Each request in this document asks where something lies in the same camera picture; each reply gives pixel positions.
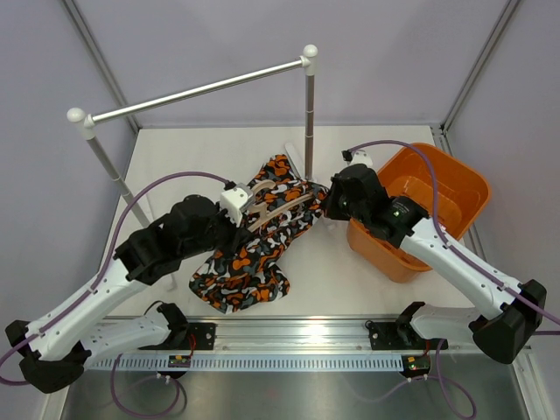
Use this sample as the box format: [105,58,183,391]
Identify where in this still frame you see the wrist white camera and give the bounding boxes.
[341,150,373,168]
[219,184,256,228]

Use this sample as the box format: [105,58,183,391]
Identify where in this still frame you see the right rack foot base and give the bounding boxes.
[283,142,336,231]

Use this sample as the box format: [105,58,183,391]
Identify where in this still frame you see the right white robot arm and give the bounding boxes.
[325,164,547,364]

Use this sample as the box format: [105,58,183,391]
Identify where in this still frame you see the orange camouflage shorts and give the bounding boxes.
[189,154,312,314]

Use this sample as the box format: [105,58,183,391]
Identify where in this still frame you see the silver clothes rack rail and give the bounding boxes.
[66,44,319,140]

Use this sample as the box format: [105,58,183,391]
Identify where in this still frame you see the left rack post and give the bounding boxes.
[87,136,149,228]

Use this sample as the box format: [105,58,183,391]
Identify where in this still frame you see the aluminium slotted rail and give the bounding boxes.
[93,353,404,372]

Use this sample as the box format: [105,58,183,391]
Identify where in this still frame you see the right rack post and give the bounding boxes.
[304,72,317,183]

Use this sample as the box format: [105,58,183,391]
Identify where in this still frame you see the beige wooden hanger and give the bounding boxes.
[241,178,327,236]

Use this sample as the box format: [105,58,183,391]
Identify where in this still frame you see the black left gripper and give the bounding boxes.
[180,201,255,260]

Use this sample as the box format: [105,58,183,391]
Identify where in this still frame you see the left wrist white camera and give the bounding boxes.
[219,184,256,228]

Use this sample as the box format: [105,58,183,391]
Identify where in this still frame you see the rack post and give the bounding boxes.
[304,72,317,183]
[87,136,149,228]

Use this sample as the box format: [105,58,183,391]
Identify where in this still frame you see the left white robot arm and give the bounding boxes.
[5,187,252,394]

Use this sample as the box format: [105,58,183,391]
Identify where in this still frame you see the orange plastic basket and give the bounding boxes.
[346,143,491,283]

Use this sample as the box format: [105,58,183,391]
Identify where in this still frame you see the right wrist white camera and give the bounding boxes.
[341,150,373,168]

